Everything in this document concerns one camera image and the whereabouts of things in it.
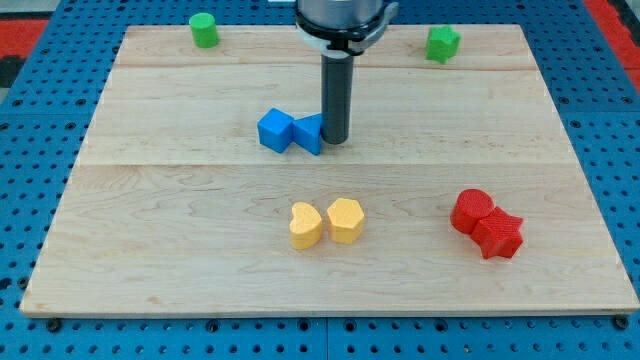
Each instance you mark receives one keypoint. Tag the green star block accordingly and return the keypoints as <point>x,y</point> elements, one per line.
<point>442,43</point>

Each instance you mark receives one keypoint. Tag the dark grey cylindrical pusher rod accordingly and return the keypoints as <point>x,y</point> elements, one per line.
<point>336,86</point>

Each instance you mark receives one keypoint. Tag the yellow heart block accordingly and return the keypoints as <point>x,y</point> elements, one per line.
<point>306,226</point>

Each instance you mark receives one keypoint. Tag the yellow hexagon block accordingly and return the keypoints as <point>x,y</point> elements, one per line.
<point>345,220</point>

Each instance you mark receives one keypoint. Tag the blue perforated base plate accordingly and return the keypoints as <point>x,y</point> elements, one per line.
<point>48,109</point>

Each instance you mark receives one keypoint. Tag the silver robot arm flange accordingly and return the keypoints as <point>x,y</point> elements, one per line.
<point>343,28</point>

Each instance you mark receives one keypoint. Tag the light wooden board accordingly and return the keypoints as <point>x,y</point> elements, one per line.
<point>175,210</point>

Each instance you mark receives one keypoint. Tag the red star block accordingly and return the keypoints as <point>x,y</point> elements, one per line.
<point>498,234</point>

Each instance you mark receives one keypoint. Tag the blue triangle block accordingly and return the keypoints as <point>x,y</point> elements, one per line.
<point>307,133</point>

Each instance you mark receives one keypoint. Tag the green cylinder block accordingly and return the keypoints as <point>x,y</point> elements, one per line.
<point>204,30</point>

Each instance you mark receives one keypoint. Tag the blue cube block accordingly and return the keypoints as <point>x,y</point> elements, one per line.
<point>275,130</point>

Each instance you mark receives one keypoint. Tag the red cylinder block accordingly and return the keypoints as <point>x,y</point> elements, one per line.
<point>471,206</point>

